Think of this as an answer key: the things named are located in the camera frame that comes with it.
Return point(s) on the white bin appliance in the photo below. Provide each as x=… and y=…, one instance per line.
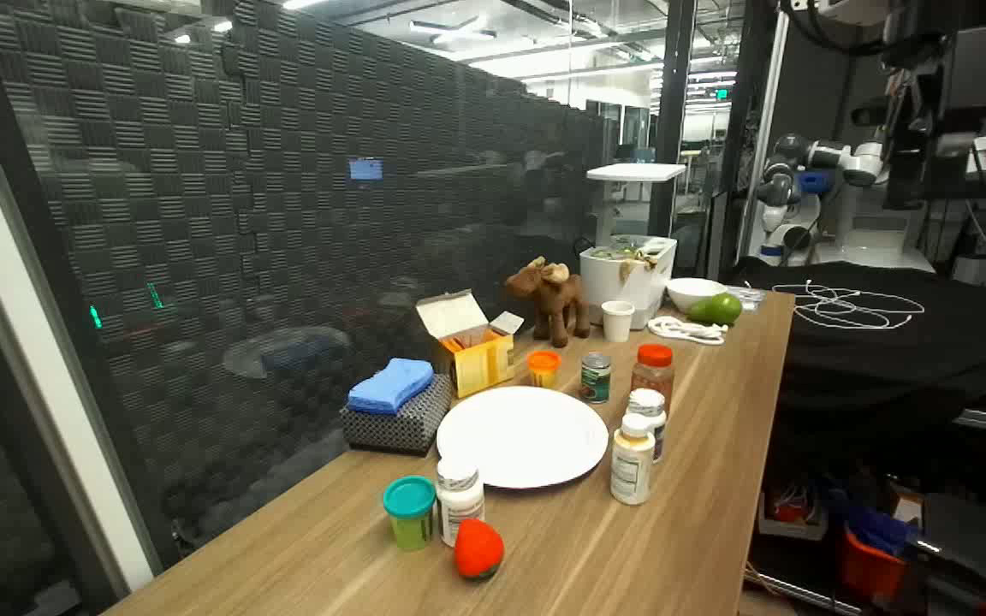
x=632, y=286

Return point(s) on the white supplement bottle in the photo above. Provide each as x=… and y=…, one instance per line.
x=459, y=498

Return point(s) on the white pill bottle white cap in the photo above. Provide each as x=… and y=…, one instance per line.
x=650, y=407

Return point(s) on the blue folded cloth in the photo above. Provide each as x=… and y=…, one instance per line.
x=393, y=385

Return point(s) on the spice bottle with red cap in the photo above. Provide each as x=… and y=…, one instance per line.
x=651, y=376

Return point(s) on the white bottle with tan cap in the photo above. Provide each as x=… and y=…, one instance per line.
x=632, y=467

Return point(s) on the black vertical pillar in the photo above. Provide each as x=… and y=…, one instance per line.
x=674, y=115

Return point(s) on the open yellow cardboard box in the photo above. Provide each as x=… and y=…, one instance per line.
x=482, y=360

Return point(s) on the white paper cup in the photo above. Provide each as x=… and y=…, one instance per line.
x=617, y=323

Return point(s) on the white lamp head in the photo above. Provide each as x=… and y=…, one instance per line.
x=634, y=171

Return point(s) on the brown moose plush toy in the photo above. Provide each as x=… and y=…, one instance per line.
x=549, y=299

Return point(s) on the black cloth covered table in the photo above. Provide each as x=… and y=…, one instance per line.
x=915, y=353

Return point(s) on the red toy strawberry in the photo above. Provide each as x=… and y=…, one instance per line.
x=476, y=547

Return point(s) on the dried leaf pile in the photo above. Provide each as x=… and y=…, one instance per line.
x=628, y=250

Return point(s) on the green tub with teal lid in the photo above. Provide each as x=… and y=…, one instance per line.
x=410, y=502

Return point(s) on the white paper plate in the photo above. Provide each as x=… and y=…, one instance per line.
x=521, y=438

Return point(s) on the red storage bin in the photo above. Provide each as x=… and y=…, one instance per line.
x=869, y=568

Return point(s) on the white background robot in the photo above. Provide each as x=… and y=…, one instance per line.
x=796, y=208

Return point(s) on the white bowl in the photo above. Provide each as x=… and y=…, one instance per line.
x=687, y=289

